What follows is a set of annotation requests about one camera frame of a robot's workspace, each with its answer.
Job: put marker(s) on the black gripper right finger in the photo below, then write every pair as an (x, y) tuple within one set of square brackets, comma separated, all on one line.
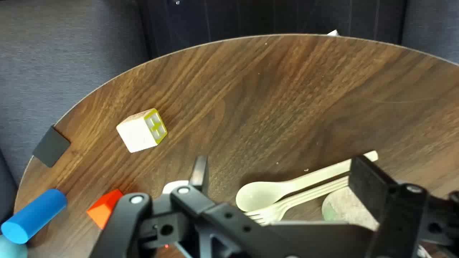
[(396, 215)]

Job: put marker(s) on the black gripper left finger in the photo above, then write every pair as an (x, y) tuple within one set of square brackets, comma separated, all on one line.
[(144, 224)]

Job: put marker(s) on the beige plastic fork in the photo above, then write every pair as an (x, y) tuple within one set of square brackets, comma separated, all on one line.
[(287, 202)]

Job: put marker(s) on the beige plastic spoon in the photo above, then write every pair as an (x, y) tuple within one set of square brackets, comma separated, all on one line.
[(258, 194)]

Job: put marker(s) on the patterned paper cup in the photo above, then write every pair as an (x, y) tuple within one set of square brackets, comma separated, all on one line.
[(346, 208)]

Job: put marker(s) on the red wedge block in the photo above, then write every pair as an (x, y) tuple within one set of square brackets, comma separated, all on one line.
[(104, 208)]

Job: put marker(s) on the white cube yellow face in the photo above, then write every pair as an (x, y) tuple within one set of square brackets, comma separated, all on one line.
[(138, 133)]

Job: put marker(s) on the blue cylinder block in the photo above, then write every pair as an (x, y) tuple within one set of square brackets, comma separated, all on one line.
[(33, 215)]

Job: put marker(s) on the dark grey square pad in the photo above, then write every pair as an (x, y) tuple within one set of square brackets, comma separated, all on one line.
[(50, 145)]

